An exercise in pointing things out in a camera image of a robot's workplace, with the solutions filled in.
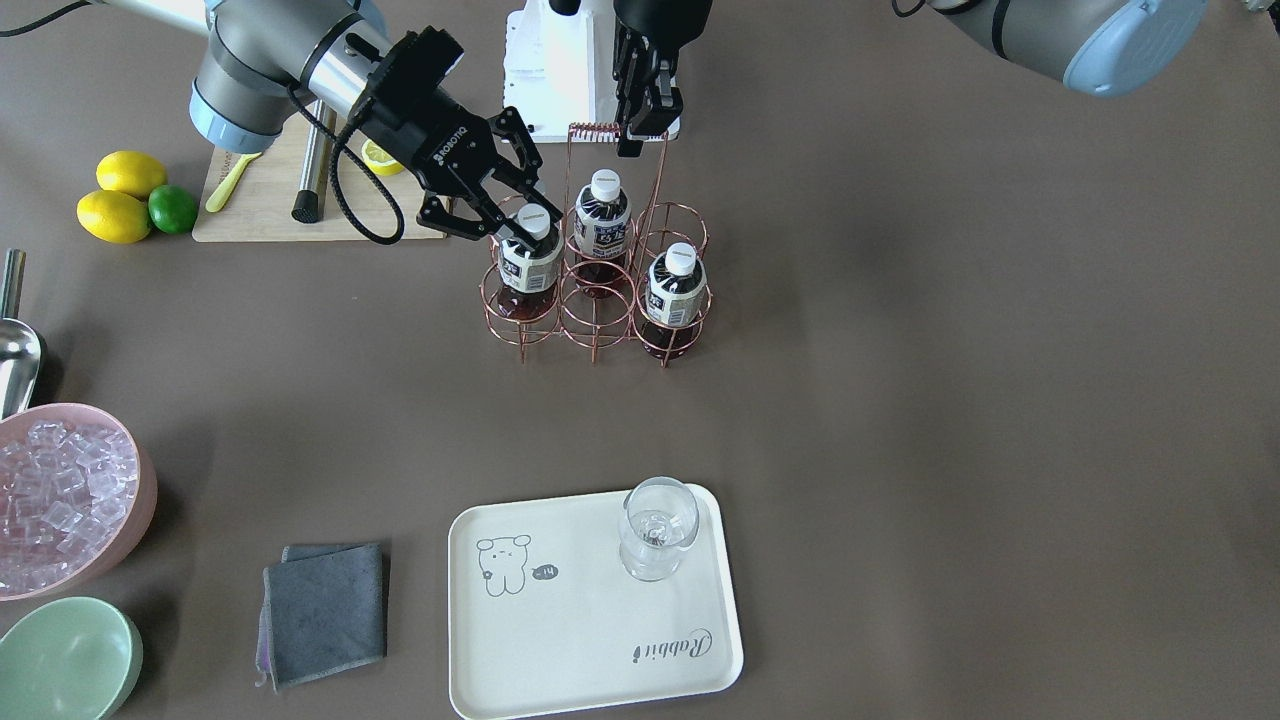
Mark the steel muddler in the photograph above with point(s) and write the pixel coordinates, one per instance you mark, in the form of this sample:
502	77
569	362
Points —
309	202

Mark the wine glass on tray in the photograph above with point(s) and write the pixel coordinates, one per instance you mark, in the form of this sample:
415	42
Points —
661	519

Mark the green bowl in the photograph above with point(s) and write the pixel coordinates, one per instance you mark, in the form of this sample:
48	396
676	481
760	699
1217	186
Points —
76	658

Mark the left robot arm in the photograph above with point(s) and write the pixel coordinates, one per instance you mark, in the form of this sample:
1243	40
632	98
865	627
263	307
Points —
1098	48

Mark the lemon half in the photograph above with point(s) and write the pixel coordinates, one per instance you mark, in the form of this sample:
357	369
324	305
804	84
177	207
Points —
378	160

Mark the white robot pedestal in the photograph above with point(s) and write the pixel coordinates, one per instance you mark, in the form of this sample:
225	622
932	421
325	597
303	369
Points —
558	65

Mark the tea bottle white cap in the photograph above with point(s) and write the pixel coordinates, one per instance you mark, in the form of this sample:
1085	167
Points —
600	231

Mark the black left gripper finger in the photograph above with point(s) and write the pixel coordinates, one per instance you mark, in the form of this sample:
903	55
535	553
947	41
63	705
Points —
628	55
661	101

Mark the yellow plastic knife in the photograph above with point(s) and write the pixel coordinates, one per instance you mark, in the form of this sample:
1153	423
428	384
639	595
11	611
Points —
228	184

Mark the copper wire bottle basket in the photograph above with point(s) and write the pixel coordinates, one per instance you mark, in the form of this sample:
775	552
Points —
600	303

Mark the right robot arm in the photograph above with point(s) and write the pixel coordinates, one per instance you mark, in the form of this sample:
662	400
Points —
267	59

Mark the lime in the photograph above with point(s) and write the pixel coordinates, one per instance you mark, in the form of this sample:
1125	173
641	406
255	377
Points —
172	210

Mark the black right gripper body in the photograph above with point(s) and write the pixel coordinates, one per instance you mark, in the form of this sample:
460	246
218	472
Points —
432	143

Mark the bamboo cutting board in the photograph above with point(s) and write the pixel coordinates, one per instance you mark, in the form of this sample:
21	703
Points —
260	207

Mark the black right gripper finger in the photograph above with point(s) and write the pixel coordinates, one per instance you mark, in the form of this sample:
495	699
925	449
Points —
485	216
521	175

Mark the steel ice scoop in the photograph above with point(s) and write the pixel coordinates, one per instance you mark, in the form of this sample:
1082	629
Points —
22	350

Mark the whole lemon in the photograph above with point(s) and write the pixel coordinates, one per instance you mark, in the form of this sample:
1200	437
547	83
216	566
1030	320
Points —
132	172
114	216

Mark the cream serving tray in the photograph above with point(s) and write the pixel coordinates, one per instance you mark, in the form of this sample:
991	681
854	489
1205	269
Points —
543	617

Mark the pink bowl of ice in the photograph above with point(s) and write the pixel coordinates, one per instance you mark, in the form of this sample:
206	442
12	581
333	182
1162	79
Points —
78	495

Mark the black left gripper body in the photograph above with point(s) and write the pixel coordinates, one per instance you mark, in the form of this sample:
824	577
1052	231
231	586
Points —
662	17

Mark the grey folded cloth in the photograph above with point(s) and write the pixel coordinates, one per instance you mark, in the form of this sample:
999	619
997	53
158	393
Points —
323	612

